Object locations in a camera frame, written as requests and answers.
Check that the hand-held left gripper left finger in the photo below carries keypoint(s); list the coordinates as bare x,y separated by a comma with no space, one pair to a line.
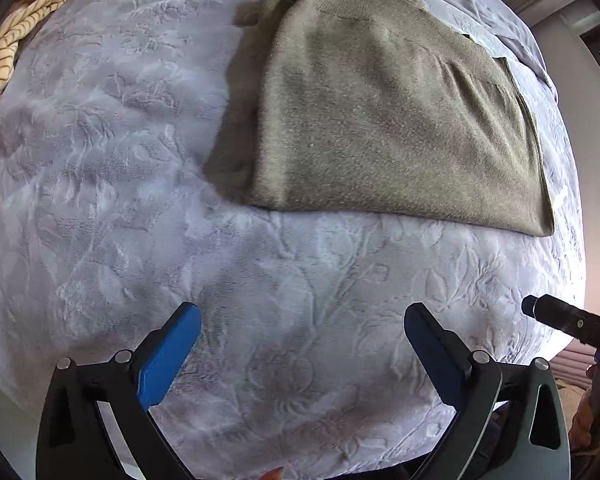
170,355

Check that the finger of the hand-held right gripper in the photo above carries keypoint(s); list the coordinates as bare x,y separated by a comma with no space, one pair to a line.
560,315

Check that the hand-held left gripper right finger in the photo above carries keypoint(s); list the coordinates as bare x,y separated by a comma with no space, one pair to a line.
432,347

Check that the olive knit sweater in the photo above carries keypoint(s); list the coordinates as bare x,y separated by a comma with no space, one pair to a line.
380,125

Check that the person's right hand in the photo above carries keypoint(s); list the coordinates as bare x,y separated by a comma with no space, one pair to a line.
592,410

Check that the embossed lavender bedspread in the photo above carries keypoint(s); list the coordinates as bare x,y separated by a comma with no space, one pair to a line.
230,335

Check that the plain lavender blanket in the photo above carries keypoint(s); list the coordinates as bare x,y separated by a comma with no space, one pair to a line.
510,25

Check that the cream striped garment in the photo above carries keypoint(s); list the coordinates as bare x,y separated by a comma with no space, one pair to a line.
15,35

